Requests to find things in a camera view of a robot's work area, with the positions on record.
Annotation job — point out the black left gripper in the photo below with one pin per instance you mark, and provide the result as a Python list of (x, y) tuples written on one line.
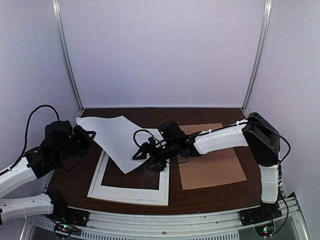
[(83, 134)]

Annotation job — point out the white picture frame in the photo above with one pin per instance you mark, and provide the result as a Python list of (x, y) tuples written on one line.
[(139, 187)]

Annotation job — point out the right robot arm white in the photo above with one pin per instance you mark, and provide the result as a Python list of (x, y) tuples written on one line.
[(254, 132)]

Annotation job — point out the white mat board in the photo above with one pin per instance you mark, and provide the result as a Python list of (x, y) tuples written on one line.
[(149, 197)]

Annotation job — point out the red and dark photo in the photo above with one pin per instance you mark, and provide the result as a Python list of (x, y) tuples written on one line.
[(115, 137)]

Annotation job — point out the clear acrylic sheet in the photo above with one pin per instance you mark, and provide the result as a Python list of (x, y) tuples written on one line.
[(139, 178)]

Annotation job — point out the right controller board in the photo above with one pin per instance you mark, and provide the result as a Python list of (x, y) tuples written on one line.
[(265, 230)]

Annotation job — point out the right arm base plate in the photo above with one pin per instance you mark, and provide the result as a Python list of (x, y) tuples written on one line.
[(263, 213)]

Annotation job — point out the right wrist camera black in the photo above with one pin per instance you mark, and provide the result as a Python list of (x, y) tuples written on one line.
[(170, 129)]

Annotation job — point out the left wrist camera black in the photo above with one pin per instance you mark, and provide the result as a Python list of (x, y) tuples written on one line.
[(57, 130)]

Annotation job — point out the left controller board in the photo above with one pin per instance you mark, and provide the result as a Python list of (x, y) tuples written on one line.
[(64, 230)]

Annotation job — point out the aluminium corner post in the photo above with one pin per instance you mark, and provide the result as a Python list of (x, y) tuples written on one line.
[(66, 56), (264, 29)]

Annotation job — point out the aluminium front rail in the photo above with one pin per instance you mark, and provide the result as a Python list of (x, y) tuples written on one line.
[(225, 225)]

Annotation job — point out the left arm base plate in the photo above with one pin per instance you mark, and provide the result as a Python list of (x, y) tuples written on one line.
[(61, 212)]

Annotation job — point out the controller board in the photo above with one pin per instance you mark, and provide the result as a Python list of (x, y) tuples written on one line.
[(64, 230), (265, 230)]

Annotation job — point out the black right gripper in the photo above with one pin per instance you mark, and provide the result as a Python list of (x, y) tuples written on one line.
[(146, 147)]

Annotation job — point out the aluminium corner post right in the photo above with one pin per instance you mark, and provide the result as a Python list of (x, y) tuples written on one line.
[(264, 29)]

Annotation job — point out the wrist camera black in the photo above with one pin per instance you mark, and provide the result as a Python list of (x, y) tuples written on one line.
[(170, 129), (57, 130)]

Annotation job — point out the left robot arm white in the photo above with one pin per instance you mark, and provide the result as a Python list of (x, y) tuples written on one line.
[(32, 166)]

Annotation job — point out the aluminium corner post left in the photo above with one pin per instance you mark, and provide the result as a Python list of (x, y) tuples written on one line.
[(66, 56)]

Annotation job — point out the brown backing board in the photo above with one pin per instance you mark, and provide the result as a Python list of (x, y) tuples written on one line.
[(217, 168)]

